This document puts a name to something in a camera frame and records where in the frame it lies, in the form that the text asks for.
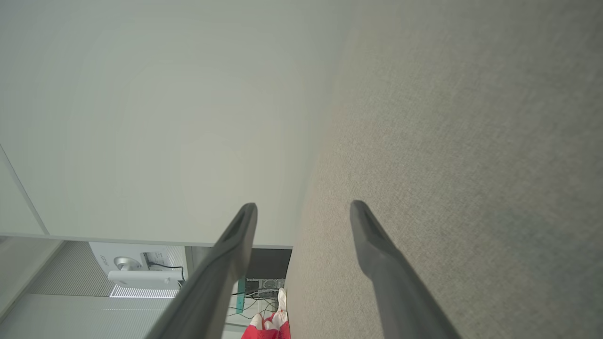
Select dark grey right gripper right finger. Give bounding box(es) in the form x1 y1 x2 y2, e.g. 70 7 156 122
350 200 462 339

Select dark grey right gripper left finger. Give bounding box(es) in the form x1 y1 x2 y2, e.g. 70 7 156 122
144 202 258 339

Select red shirt white striped sleeves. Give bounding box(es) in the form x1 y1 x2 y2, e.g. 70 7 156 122
241 288 291 339

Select black electronics box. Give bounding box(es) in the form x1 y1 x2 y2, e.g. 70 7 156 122
245 278 286 300

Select white computer monitor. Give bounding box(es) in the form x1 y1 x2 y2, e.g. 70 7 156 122
89 242 185 291

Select white partition panel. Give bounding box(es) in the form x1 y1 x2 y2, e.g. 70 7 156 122
0 0 351 249

